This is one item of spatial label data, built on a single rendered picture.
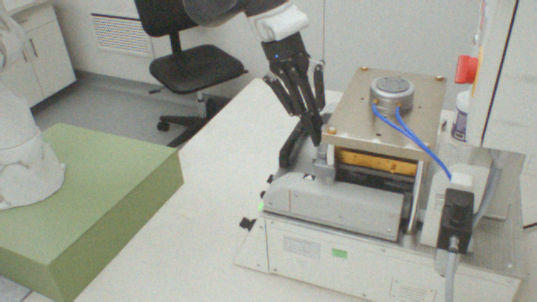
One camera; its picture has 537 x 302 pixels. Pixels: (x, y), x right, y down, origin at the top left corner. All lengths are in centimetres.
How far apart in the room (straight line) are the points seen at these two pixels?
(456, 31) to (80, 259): 194
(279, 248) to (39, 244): 48
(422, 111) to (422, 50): 161
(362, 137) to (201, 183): 61
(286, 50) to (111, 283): 61
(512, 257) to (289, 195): 39
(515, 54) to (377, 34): 186
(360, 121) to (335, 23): 174
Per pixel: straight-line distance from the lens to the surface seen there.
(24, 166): 111
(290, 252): 91
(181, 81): 240
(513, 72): 63
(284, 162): 89
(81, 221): 104
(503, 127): 67
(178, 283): 102
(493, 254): 85
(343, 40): 252
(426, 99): 87
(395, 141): 74
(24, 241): 105
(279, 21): 78
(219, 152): 135
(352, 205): 79
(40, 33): 340
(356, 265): 88
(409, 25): 241
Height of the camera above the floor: 152
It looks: 35 degrees down
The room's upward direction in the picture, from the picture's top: 3 degrees counter-clockwise
